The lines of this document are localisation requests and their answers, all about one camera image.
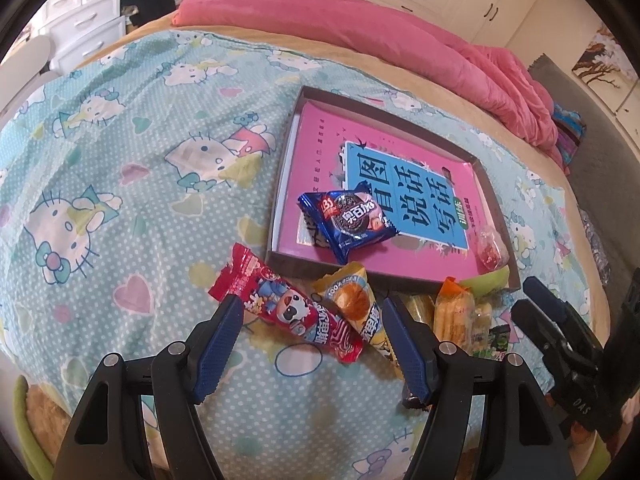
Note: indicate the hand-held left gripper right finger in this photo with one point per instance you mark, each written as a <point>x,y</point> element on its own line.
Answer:
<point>406,352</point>

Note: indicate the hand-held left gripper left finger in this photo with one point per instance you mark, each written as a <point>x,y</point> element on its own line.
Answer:
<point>220,342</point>

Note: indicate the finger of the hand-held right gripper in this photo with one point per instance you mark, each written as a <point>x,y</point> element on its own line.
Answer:
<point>547,297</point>
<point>560,360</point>

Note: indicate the orange rice cracker packet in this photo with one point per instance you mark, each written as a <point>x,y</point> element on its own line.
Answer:
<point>452,315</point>

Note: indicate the red cartoon snack packet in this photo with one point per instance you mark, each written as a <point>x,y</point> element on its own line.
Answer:
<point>280,305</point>

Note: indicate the shallow brown cardboard box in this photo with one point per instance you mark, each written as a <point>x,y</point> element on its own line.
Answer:
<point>494,212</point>

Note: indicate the green plastic piece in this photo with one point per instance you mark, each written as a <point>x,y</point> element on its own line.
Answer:
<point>492,280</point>

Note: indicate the dark green snack packet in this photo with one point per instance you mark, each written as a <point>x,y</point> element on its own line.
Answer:
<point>500,340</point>

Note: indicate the clear wrapped red candy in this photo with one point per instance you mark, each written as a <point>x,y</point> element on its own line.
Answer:
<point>489,250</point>

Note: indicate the yellow snack packet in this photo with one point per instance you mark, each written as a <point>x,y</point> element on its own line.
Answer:
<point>350,300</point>

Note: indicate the cartoon cat printed blanket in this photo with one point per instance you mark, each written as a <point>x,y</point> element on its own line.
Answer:
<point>150,240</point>

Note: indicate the blue cookie packet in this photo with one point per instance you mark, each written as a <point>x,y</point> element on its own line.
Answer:
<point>350,222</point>

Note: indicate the grey padded headboard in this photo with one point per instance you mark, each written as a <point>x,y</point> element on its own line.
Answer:
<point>600,160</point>

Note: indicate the blue book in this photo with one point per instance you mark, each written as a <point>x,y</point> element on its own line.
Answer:
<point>400,195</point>

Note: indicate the colourful striped cloth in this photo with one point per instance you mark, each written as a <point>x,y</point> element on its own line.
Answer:
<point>570,135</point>

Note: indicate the green rimmed brown mat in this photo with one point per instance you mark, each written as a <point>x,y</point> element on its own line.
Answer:
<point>35,410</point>

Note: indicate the white cabinet with knobs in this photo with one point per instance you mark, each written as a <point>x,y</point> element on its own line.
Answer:
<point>625,105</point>

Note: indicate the pink book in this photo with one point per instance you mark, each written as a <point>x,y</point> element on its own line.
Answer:
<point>320,160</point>

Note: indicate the pink duvet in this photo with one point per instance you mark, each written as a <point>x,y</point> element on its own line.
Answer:
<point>300,15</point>

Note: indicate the white round chair back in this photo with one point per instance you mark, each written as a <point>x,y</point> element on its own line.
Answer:
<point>30,55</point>

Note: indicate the white drawer cabinet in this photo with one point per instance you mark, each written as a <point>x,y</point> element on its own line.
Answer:
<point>85,20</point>

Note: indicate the tree wall painting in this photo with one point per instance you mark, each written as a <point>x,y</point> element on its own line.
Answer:
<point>600,55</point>

